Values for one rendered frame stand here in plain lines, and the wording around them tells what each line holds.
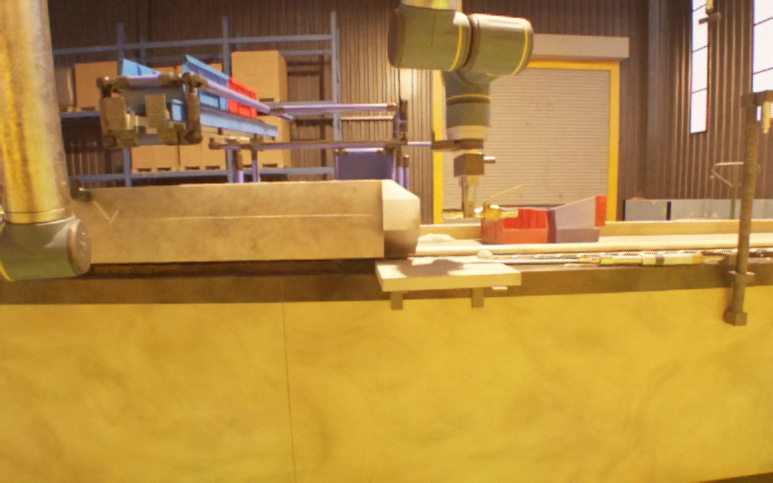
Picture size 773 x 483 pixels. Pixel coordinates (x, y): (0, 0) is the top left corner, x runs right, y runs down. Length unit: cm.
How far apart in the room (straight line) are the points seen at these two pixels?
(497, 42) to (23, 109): 81
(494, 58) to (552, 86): 1194
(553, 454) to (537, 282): 51
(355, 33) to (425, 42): 1149
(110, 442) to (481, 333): 108
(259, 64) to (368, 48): 316
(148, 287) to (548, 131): 1191
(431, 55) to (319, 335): 70
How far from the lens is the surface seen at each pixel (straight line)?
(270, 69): 1066
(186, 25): 1345
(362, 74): 1184
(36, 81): 84
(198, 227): 109
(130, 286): 119
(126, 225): 118
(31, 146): 84
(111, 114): 107
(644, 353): 130
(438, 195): 1137
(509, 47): 84
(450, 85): 98
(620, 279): 119
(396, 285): 82
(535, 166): 1223
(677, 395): 142
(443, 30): 79
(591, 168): 1296
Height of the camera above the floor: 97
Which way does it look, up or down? 7 degrees down
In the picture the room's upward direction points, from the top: 1 degrees counter-clockwise
